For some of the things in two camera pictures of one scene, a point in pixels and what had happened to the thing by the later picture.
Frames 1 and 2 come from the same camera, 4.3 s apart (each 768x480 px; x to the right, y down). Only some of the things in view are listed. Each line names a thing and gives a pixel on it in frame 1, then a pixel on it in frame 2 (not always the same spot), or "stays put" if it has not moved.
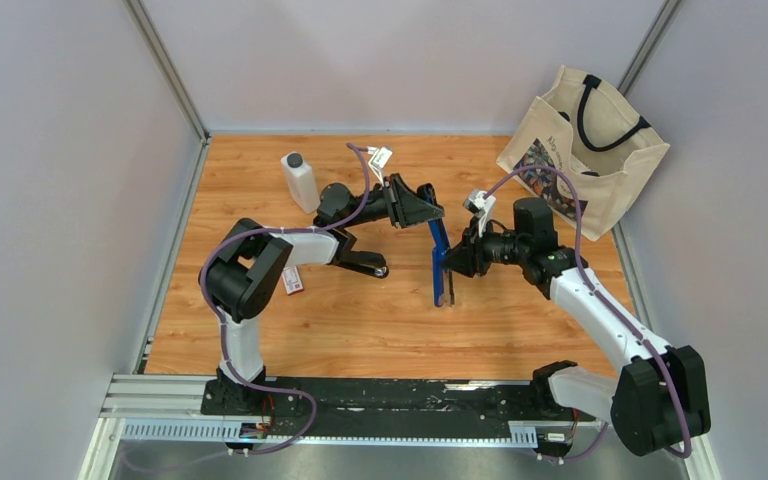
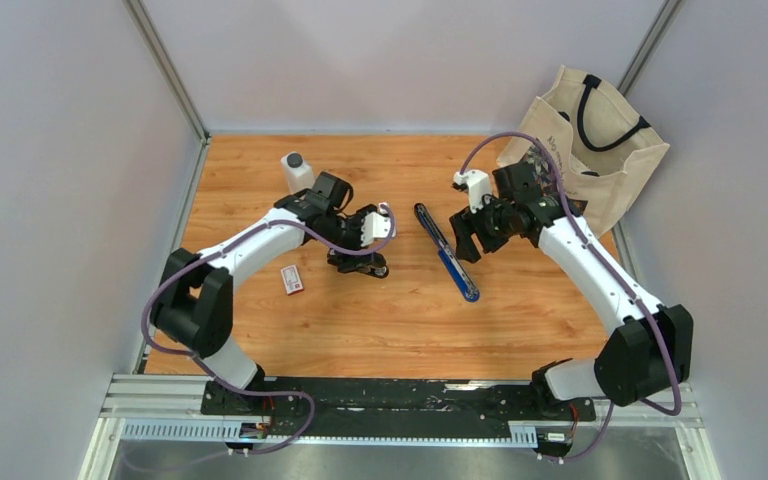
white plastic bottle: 301,181 stays put
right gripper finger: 469,247 stays put
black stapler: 370,262 stays put
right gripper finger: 467,265 → 463,224
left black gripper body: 394,204 → 350,235
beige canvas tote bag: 589,128 stays put
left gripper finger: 411,218 → 346,263
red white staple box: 292,280 stays put
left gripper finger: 424,196 → 374,263
